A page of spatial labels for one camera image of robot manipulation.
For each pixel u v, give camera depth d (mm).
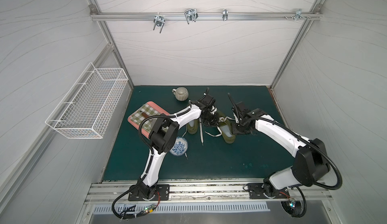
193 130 911
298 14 765
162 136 541
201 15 782
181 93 1111
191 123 960
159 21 788
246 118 612
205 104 765
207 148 893
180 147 883
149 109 1048
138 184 638
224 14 782
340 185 387
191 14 765
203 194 734
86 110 685
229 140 884
